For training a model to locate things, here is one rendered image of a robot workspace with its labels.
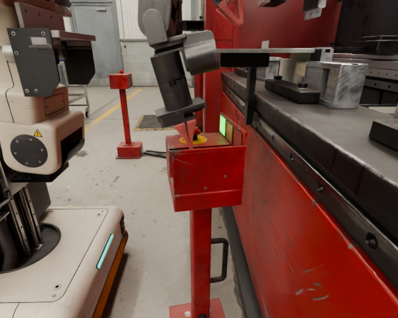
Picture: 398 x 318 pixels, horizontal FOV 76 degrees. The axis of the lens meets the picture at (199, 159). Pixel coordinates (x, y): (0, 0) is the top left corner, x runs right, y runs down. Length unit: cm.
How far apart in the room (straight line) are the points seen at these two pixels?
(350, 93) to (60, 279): 102
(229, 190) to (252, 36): 125
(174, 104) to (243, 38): 122
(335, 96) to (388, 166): 32
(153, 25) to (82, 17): 797
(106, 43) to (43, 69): 749
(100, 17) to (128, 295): 763
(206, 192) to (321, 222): 25
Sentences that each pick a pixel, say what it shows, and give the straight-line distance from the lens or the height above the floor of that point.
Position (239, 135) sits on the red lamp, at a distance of 57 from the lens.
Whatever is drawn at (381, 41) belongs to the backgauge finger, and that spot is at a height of 102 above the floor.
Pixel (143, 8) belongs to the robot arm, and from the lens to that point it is 52.
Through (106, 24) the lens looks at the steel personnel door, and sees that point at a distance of 825.
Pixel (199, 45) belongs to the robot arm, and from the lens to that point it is 50.
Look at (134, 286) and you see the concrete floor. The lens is 134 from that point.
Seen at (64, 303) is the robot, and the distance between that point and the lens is 99.
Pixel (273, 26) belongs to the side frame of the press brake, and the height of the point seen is 112.
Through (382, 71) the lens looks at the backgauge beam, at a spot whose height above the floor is 94.
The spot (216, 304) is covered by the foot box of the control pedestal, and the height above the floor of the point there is 12.
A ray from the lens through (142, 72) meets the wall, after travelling 808.
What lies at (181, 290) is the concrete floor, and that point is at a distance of 129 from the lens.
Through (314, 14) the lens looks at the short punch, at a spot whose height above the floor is 109.
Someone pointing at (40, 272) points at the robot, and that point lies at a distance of 112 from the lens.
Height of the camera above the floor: 100
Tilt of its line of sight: 23 degrees down
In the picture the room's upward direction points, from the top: straight up
